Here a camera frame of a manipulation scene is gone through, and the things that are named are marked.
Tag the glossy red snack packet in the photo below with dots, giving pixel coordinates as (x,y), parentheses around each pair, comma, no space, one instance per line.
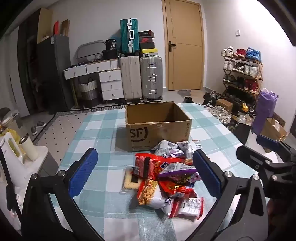
(175,188)

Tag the flat brown cardboard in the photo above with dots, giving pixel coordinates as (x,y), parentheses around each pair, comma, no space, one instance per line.
(65,27)

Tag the purple yellow snack packet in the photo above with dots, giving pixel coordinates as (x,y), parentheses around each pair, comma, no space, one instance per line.
(178,170)

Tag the plain black shoe box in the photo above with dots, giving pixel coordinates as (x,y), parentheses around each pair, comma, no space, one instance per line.
(148,45)

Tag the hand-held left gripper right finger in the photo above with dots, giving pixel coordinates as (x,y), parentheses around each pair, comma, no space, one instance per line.
(207,171)

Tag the white red noodle packet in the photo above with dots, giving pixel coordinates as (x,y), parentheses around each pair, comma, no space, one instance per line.
(148,192)

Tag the red packet blue label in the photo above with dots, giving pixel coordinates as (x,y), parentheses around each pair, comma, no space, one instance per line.
(155,164)

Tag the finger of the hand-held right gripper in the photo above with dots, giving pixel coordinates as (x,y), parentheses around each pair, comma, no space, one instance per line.
(252,155)
(270,141)

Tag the grey white purple packet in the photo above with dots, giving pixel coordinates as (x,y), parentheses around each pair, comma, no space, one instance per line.
(166,147)

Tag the grey door mat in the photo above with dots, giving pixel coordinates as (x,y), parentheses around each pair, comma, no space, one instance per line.
(185,92)

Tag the brown cardboard box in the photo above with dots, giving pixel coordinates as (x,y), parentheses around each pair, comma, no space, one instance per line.
(148,115)

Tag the grey oval mirror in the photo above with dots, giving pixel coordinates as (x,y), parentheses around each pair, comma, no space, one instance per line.
(90,49)

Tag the grey refrigerator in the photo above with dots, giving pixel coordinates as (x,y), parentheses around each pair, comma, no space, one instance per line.
(55,76)

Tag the red black shoe box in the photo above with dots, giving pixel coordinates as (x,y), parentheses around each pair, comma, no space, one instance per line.
(146,39)

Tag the dark wardrobe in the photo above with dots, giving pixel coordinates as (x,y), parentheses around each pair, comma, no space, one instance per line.
(27,69)

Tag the grey slipper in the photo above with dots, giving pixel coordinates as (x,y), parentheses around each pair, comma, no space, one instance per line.
(41,124)
(34,130)

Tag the blue checked tablecloth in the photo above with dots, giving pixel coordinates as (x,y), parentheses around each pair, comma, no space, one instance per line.
(104,129)

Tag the grey white round appliance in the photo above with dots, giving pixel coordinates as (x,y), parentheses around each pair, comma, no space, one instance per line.
(9,115)

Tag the purple cloth bag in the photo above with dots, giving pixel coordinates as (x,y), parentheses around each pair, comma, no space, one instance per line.
(264,111)

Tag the yellow black shoe box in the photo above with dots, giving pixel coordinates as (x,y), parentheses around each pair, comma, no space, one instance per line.
(149,52)

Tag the wall light switch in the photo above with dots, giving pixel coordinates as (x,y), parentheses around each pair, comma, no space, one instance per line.
(238,33)

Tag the wooden door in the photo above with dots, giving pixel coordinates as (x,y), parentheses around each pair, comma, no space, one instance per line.
(185,58)

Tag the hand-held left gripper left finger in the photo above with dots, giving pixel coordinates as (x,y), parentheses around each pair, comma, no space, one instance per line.
(84,168)

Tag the beige suitcase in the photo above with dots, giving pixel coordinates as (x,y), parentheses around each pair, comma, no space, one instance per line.
(130,78)

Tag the clear cracker packet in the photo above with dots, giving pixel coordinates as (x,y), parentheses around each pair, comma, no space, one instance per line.
(129,185)

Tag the black canister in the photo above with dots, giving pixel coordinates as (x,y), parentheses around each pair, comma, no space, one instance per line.
(111,44)

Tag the row of sneakers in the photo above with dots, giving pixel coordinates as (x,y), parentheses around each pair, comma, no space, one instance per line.
(252,54)

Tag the woven laundry basket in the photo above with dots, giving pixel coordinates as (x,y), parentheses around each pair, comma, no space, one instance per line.
(89,95)

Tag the white tumbler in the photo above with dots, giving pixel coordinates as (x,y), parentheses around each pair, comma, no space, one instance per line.
(29,149)

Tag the teal suitcase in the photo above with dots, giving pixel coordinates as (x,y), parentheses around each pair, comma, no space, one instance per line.
(126,37)

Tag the white kettle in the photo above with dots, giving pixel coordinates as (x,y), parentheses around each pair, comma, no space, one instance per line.
(9,150)

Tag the white drawer dresser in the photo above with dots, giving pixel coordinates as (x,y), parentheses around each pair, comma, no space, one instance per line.
(111,78)

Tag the red black snack packet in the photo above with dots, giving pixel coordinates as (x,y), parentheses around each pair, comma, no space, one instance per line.
(146,168)

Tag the open carton with bottle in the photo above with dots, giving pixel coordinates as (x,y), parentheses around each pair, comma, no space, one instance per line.
(270,129)

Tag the yellow plastic bag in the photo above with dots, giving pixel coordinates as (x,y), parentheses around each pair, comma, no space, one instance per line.
(8,134)

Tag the wooden shoe rack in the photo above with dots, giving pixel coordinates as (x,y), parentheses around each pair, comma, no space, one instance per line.
(260,69)

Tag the dotted floor rug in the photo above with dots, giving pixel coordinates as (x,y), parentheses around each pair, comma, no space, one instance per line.
(64,129)

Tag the pile of shoes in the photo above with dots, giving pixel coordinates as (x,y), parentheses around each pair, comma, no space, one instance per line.
(217,111)

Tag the silver suitcase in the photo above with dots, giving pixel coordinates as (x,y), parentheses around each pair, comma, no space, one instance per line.
(151,78)

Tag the black storage box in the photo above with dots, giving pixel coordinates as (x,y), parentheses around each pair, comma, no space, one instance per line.
(111,55)

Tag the black bag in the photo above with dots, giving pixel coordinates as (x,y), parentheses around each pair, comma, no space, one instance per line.
(242,132)

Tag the small brown carton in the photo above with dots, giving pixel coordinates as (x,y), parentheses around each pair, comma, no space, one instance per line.
(225,105)

